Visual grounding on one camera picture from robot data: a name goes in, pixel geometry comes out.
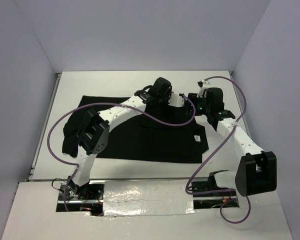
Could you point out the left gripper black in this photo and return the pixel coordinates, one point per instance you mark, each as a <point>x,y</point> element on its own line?
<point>168,93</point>

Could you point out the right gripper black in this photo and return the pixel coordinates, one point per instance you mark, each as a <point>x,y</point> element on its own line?
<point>193,96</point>

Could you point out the black long sleeve shirt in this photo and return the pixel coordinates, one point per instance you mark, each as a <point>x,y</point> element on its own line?
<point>141,138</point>

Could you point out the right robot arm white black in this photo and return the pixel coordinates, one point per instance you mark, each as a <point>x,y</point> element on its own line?
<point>257,169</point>

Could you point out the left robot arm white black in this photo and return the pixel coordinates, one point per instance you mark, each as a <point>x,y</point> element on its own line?
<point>93,134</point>

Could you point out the silver foil sheet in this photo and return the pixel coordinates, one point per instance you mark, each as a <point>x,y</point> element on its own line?
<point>146,198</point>

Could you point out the white foam board front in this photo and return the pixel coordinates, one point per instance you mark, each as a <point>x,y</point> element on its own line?
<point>33,216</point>

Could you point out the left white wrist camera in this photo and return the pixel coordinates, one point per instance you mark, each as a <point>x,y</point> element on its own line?
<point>176,100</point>

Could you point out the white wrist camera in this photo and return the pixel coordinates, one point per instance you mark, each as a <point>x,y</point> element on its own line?
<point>203,84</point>
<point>176,100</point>

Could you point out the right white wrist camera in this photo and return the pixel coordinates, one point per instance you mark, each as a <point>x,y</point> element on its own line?
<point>203,84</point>

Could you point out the aluminium rail right edge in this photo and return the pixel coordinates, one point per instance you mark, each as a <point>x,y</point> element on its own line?
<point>245,120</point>

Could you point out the aluminium rail edge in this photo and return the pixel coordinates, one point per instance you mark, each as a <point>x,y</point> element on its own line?
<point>245,120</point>
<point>41,139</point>

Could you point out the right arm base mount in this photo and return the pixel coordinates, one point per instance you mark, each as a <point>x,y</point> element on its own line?
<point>205,186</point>

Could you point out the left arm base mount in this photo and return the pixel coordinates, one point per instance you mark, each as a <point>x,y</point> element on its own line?
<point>91,200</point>

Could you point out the aluminium rail left edge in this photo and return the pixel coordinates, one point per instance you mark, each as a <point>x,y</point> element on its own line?
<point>41,139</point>

